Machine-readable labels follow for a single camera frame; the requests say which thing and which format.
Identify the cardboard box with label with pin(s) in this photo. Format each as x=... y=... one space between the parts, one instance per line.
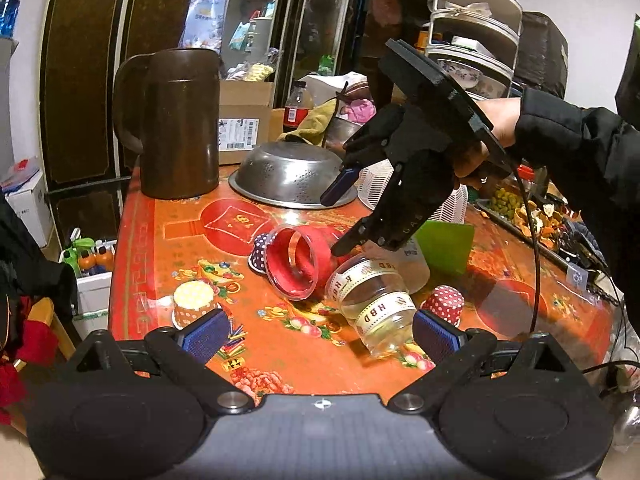
x=244 y=118

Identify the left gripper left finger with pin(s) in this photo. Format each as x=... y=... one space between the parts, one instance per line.
x=182 y=356

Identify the blue water bottle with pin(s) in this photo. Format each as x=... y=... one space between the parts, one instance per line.
x=8 y=15

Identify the white mesh food cover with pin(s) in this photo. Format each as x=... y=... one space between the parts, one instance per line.
x=373 y=180

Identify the stainless steel colander bowl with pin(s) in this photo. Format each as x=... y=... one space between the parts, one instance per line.
x=286 y=174

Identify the person's right hand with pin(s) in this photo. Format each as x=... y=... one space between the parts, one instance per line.
x=503 y=115

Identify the black red clothes pile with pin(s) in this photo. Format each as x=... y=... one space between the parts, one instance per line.
x=37 y=300

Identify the purple polka dot cupcake liner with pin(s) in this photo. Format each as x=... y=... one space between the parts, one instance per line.
x=257 y=259

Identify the tray of dried snacks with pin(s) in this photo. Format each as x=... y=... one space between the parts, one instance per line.
x=527 y=220

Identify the clear ribbon-wrapped plastic cup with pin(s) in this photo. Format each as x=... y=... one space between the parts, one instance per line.
x=374 y=299

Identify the dark wooden glass cabinet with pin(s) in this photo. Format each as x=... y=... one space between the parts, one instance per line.
x=84 y=42

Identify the red polka dot cupcake liner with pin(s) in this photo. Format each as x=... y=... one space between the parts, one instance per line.
x=446 y=302

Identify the blue white snack bag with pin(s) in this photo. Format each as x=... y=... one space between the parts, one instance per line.
x=204 y=25

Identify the pink cloth bundle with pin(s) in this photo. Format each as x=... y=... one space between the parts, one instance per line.
x=359 y=111

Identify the brown plastic pitcher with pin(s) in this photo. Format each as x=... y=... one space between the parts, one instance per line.
x=166 y=109

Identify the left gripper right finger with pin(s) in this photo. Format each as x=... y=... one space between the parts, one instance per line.
x=458 y=357

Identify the orange polka dot cupcake liner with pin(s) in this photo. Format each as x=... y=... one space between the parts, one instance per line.
x=192 y=300

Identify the red-label plastic bottle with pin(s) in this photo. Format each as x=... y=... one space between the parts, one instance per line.
x=297 y=106

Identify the white tiered dish rack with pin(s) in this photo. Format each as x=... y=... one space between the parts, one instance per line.
x=476 y=43

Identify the white box of bottles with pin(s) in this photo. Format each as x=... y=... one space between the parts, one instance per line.
x=93 y=263

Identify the black sleeve right forearm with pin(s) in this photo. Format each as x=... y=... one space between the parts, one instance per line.
x=592 y=156

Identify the red plastic cup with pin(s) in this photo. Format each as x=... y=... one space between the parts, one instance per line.
x=299 y=259

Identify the green plastic cup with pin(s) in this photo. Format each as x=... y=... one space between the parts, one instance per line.
x=446 y=246

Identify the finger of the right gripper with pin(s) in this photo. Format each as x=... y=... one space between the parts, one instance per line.
x=356 y=236
x=340 y=186

